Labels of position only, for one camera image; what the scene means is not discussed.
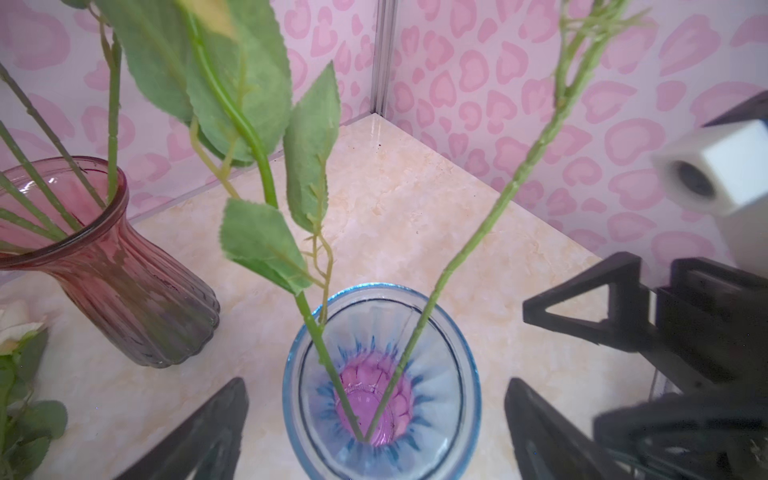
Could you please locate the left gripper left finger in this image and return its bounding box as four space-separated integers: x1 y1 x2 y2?
118 377 249 479

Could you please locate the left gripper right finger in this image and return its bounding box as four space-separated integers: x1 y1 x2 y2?
504 378 630 480

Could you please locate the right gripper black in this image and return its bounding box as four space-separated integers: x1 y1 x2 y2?
522 252 767 394

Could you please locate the purple glass vase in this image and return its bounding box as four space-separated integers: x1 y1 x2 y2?
282 283 482 479

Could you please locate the peach spray rose stem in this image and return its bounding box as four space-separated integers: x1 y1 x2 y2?
1 301 68 479

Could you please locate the red grey glass vase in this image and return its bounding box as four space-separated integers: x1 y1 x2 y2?
1 157 220 368

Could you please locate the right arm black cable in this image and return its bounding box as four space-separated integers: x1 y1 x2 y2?
592 389 768 480

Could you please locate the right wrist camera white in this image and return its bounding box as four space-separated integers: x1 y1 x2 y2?
651 120 767 277

